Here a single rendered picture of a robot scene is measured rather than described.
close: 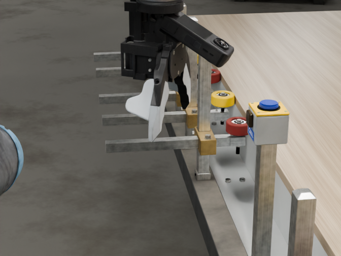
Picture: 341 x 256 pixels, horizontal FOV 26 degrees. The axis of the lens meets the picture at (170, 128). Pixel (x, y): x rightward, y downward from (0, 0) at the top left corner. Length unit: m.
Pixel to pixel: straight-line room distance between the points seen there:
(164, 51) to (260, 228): 0.64
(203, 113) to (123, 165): 1.87
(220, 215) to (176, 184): 1.74
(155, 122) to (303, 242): 0.41
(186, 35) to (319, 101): 1.46
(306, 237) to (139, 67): 0.46
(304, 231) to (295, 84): 1.38
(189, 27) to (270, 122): 0.46
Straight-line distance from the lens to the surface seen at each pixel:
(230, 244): 2.05
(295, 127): 2.30
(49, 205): 3.75
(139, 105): 1.11
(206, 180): 2.38
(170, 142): 2.27
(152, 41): 1.12
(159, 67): 1.09
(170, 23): 1.10
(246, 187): 2.53
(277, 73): 2.79
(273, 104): 1.52
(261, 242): 1.65
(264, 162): 1.56
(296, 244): 1.36
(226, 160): 2.71
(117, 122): 2.50
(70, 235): 3.48
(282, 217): 2.24
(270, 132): 1.52
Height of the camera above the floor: 1.76
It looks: 22 degrees down
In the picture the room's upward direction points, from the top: straight up
